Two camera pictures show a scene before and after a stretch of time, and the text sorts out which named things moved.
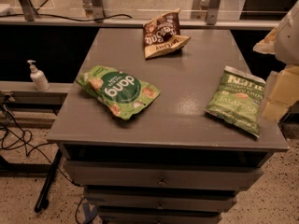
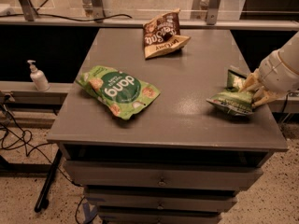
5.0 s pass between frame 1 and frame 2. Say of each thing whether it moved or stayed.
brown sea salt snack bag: stayed
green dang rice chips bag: stayed
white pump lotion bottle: stayed
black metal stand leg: stayed
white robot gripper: moved
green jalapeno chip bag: moved
